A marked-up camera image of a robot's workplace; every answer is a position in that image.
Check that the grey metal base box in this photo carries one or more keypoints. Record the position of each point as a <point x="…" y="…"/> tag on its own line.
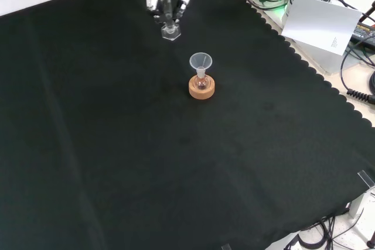
<point x="325" y="59"/>

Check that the black scalloped bench cloth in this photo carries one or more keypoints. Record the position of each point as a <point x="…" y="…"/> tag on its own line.
<point x="117" y="130"/>

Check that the clear tape strip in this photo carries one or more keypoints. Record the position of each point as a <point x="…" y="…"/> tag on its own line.
<point x="366" y="178"/>
<point x="225" y="247"/>

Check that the black power adapter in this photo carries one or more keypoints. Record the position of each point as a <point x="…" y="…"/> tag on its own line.
<point x="364" y="32"/>

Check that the clear glass graduated cylinder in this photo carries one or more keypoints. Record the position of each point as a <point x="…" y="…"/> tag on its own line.
<point x="170" y="32"/>

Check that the clear plastic funnel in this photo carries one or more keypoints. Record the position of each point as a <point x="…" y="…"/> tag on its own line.
<point x="200" y="59"/>

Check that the pale white board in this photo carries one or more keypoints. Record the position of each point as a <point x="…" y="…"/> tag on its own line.
<point x="319" y="24"/>

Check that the small glass round-bottom flask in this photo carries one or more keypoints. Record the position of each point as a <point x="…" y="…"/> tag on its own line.
<point x="201" y="81"/>

